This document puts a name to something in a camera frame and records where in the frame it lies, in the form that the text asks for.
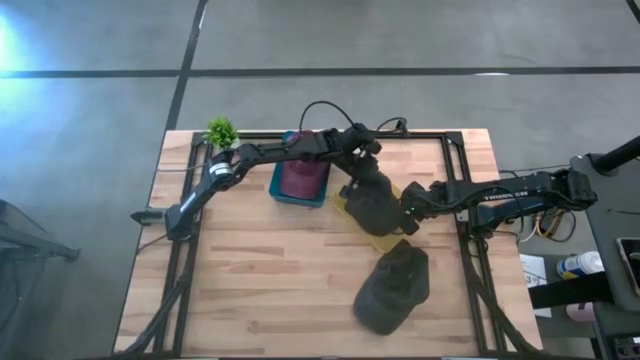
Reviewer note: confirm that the white paper sheet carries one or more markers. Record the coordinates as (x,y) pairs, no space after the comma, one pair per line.
(537,270)

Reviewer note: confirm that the dark maroon cap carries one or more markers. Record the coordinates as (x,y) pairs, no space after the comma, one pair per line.
(305,177)

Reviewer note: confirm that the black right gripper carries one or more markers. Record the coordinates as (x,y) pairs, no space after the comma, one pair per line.
(420,197)

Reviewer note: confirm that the black aluminium table frame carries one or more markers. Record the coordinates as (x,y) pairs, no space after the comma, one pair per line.
(430,135)

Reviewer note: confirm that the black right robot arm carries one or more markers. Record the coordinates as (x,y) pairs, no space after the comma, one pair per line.
(500,195)

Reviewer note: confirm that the green plant in white pot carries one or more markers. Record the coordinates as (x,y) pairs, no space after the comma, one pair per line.
(221,132)

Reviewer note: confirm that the grey metal furniture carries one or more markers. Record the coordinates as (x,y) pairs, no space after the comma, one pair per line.
(30,240)

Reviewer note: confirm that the black pole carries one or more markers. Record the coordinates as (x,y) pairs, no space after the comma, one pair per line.
(620,155)

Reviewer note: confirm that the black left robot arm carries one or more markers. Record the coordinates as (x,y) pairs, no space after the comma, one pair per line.
(280,150)

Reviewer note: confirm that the tablet with light rim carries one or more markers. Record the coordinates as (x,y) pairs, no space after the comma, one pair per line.
(631,265)

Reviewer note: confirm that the black box device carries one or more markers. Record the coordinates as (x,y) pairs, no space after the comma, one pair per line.
(147,216)

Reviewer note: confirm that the blue plastic bin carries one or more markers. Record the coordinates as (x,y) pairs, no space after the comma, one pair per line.
(275,190)

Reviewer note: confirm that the white and blue spray can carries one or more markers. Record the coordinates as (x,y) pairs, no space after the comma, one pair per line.
(580,265)

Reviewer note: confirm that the dark grey cart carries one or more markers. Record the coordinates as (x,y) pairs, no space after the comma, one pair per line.
(610,210)

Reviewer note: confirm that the yellow plastic bin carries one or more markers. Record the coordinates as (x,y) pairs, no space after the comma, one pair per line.
(385,244)

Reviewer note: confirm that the black power brick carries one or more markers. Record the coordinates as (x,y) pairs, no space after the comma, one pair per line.
(552,222)

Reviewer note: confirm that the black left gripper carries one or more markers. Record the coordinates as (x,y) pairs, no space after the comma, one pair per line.
(370,175)

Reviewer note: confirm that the pink object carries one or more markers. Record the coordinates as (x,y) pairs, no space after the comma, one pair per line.
(582,312)

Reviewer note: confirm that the dark olive-grey cap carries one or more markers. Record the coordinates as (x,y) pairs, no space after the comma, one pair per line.
(390,295)

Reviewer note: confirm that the black cap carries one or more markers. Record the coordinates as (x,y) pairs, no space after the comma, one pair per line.
(375,215)

